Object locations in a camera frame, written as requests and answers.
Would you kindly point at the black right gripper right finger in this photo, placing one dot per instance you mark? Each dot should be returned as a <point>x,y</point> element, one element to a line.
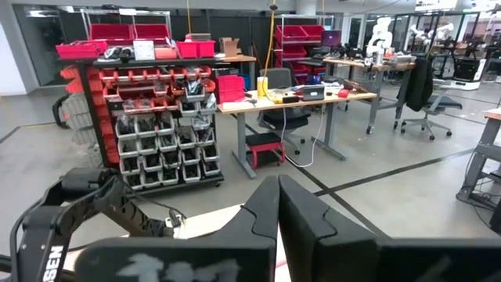
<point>313,243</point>

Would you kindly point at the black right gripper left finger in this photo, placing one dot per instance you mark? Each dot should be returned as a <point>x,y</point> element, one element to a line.
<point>242,243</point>

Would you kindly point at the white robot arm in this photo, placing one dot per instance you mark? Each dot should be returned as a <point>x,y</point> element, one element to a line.
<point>379,39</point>
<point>434,32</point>

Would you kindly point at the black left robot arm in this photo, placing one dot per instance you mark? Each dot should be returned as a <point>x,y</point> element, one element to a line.
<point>43,235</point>

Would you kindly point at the red black step stool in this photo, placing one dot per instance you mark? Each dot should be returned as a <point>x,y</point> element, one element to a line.
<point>264,149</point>

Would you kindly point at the grey black office chair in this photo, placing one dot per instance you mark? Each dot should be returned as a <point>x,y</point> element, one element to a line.
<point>283,117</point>

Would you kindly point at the wooden desk grey legs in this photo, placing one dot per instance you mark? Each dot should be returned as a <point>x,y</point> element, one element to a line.
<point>270,105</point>

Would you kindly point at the black rack with small bins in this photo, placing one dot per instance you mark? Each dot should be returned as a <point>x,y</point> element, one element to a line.
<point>156,125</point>

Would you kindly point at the small red object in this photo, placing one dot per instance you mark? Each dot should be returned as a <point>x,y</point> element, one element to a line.
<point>343,93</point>

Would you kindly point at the red bin stack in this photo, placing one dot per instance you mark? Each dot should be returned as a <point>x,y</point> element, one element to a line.
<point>230,89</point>

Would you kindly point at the yellow bottle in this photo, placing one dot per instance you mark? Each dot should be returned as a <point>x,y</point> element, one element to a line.
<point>262,87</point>

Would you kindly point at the office chair with jacket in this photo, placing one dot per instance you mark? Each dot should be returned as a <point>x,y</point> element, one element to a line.
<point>434,107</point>

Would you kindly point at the wooden workbench on casters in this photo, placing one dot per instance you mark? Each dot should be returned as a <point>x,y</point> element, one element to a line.
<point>368,66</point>

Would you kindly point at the black jacket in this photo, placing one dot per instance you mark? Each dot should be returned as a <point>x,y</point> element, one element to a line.
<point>419,84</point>

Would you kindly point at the grey steel table leg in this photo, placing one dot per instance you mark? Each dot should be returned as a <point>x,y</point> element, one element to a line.
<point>483,152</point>

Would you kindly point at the brown cardboard box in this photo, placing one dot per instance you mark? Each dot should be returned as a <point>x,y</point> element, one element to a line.
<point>229,46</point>

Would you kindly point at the red double plastic bin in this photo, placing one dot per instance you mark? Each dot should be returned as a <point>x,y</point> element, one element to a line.
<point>195,49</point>

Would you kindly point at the light red plastic bin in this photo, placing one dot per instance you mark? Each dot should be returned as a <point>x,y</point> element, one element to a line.
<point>166,52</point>

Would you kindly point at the purple screen monitor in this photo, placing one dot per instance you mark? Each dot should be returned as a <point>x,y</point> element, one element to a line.
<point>331,38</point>

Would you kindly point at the shelving with red bins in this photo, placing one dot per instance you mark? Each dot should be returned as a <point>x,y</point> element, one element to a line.
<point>297,37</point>

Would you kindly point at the white paper box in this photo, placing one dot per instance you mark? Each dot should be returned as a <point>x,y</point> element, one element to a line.
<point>143,50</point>

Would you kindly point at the black chair armrest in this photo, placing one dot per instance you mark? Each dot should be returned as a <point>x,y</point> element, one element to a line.
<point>58,111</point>

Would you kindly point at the large red plastic bin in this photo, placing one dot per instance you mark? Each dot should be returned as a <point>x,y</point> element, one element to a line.
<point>111,33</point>
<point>152,32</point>

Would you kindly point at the white black cart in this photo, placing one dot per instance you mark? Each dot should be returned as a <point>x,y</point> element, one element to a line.
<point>467,72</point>

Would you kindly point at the wide red plastic bin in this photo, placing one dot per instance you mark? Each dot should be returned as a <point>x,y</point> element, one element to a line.
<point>78,50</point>

